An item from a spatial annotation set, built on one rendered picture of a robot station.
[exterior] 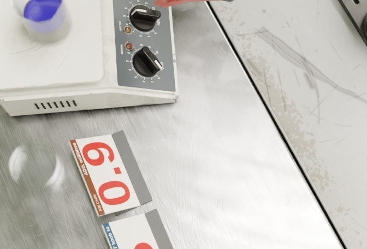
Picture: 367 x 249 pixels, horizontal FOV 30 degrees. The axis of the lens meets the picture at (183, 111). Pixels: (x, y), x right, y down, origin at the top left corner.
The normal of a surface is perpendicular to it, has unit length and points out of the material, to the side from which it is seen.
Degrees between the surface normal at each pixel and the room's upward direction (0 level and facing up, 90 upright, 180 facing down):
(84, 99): 90
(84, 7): 0
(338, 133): 0
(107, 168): 40
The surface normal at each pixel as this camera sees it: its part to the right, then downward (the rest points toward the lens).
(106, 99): 0.08, 0.95
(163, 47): 0.49, -0.31
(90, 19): -0.01, -0.31
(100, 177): 0.58, -0.48
